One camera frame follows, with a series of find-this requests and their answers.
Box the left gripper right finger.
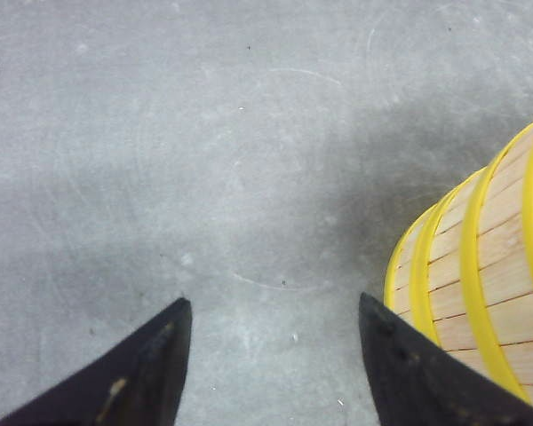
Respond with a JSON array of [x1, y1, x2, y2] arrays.
[[359, 293, 533, 425]]

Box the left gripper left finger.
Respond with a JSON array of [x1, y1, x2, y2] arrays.
[[0, 297, 192, 425]]

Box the front bamboo steamer tray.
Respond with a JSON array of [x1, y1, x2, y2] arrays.
[[384, 203, 440, 342]]

